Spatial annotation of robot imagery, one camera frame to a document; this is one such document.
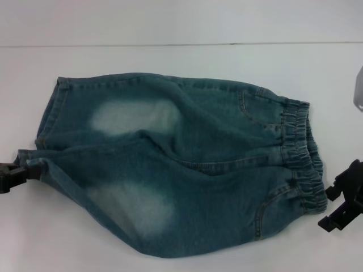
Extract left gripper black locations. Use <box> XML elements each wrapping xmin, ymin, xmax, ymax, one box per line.
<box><xmin>0</xmin><ymin>162</ymin><xmax>44</xmax><ymax>194</ymax></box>

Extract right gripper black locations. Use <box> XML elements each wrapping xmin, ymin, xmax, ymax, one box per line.
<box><xmin>317</xmin><ymin>159</ymin><xmax>363</xmax><ymax>233</ymax></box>

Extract blue denim shorts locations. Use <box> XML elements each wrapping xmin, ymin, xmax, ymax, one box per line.
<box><xmin>17</xmin><ymin>73</ymin><xmax>330</xmax><ymax>263</ymax></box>

